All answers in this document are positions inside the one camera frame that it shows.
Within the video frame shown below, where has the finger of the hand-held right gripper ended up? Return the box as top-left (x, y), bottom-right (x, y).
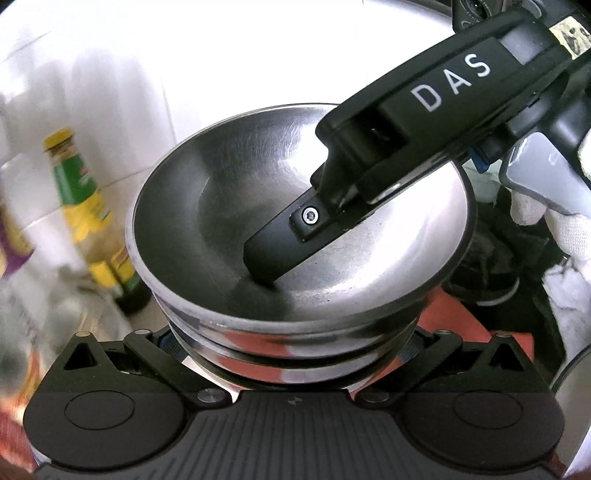
top-left (243, 184), bottom-right (371, 282)
top-left (470, 147), bottom-right (492, 175)

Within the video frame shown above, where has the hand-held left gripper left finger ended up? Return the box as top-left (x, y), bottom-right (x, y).
top-left (62, 329), bottom-right (232, 409)

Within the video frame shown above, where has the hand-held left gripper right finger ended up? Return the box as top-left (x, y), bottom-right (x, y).
top-left (357, 328), bottom-right (530, 409)

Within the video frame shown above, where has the person's right hand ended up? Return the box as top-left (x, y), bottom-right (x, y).
top-left (510, 187), bottom-right (591, 326)

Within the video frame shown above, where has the red mat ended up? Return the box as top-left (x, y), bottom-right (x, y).
top-left (351, 286), bottom-right (536, 403)

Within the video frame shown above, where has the dark object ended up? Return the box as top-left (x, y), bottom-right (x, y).
top-left (443, 185), bottom-right (565, 334)

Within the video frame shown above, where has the yellow-capped green label bottle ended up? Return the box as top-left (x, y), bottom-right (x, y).
top-left (42, 128), bottom-right (152, 315)

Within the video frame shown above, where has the purple and yellow label bottle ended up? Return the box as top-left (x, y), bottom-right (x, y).
top-left (0, 194), bottom-right (38, 282)

